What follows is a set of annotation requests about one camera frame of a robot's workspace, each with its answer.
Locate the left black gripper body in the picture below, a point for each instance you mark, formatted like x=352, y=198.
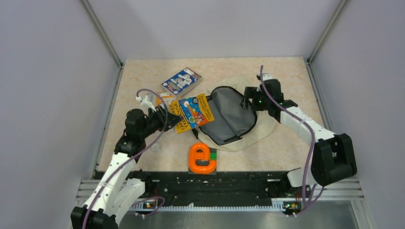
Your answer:
x=155, y=121

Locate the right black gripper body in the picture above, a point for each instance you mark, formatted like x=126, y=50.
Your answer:
x=261, y=101

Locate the yellow treehouse book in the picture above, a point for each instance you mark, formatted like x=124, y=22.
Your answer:
x=194, y=111

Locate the cream canvas student bag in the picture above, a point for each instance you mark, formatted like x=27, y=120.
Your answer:
x=233, y=128

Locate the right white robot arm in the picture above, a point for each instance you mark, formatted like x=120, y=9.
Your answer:
x=331, y=156

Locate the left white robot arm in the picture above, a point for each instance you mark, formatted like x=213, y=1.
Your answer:
x=115, y=193

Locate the orange book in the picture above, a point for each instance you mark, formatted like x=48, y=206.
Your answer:
x=167, y=98

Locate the blue white book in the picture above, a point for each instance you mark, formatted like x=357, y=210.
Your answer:
x=182, y=82

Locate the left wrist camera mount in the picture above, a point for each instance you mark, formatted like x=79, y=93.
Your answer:
x=147, y=101

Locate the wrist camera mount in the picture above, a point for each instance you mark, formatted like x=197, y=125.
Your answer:
x=147, y=101
x=264, y=77

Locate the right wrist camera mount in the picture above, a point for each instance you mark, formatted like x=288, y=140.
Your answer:
x=264, y=77

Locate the orange ring toy on bricks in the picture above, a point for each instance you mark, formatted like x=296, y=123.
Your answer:
x=202, y=160

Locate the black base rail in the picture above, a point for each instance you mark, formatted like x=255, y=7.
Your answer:
x=223, y=189

